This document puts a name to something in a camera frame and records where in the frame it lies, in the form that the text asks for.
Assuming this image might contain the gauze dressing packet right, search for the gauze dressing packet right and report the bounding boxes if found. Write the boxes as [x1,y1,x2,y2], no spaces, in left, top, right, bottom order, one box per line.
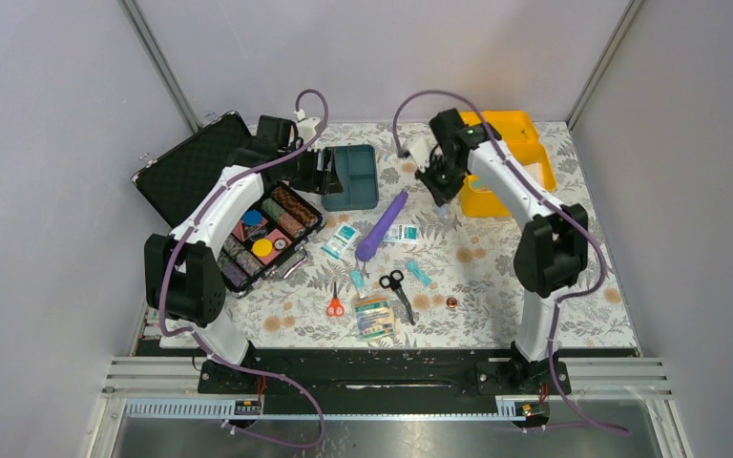
[383,223,419,244]

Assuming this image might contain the teal divided tray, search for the teal divided tray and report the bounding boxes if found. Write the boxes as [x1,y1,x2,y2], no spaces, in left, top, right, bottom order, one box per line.
[321,144,379,212]

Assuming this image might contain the teal wrapped packet right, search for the teal wrapped packet right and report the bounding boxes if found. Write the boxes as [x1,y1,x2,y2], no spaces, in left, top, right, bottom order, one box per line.
[407,260,432,287]

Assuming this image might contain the adhesive bandage pack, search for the adhesive bandage pack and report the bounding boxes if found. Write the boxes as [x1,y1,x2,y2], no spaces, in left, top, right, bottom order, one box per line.
[353,295,395,341]

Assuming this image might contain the black poker chip case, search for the black poker chip case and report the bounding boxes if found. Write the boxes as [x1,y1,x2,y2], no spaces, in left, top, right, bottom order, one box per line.
[131,111,326,299]

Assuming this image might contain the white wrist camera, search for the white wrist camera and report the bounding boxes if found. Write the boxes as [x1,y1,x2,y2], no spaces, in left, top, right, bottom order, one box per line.
[294,109,322,149]
[406,136,432,172]

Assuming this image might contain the clear bag blue roll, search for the clear bag blue roll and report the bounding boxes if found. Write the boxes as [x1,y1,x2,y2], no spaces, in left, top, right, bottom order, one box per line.
[433,204,451,221]

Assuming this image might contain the purple cable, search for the purple cable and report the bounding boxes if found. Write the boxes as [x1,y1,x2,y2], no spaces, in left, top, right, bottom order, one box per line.
[157,89,330,450]
[392,89,634,437]

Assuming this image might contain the white gauze pad bag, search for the white gauze pad bag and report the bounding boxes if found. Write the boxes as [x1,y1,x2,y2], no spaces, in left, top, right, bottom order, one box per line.
[523,162,545,186]

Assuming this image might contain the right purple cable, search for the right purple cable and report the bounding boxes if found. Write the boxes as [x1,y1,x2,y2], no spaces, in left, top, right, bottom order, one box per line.
[392,89,634,437]

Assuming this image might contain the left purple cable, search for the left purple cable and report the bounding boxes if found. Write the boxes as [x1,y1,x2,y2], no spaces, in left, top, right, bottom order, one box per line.
[157,89,330,450]

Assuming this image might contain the gauze dressing packet left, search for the gauze dressing packet left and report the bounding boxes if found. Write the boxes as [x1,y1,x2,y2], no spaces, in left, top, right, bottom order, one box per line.
[321,223,361,260]

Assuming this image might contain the black mounting base plate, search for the black mounting base plate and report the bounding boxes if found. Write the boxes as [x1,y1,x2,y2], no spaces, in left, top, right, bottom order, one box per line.
[198,349,572,415]

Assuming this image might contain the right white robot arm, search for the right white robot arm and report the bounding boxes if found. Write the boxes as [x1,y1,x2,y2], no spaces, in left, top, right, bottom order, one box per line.
[407,109,588,393]

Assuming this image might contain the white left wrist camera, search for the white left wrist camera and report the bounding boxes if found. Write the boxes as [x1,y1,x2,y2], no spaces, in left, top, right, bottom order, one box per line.
[294,109,322,149]

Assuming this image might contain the purple flashlight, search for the purple flashlight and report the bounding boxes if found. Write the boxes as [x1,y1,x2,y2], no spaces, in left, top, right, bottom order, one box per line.
[355,191,408,262]

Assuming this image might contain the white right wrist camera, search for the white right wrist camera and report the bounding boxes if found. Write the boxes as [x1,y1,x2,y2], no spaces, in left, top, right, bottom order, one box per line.
[406,136,432,172]

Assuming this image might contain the yellow plastic box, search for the yellow plastic box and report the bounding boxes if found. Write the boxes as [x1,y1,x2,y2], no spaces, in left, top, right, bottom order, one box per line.
[459,111,556,219]

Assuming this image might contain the teal wrapped packet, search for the teal wrapped packet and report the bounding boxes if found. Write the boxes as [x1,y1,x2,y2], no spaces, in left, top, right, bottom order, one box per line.
[407,260,432,287]
[349,270,367,299]

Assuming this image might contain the black handled scissors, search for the black handled scissors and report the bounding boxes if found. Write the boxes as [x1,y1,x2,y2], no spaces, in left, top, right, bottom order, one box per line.
[379,269,416,325]

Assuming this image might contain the teal wrapped packet left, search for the teal wrapped packet left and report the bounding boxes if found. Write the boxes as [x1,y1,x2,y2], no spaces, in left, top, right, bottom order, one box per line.
[349,270,367,299]

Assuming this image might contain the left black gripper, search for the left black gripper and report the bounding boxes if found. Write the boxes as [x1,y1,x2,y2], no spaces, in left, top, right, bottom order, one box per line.
[278,142,343,195]

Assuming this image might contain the gauze dressing packet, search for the gauze dressing packet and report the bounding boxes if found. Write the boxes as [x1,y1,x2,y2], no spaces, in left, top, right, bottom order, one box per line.
[321,223,361,260]
[383,223,419,244]

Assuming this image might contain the orange handled scissors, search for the orange handled scissors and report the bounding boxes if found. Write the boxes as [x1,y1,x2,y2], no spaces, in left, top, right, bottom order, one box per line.
[325,282,346,317]

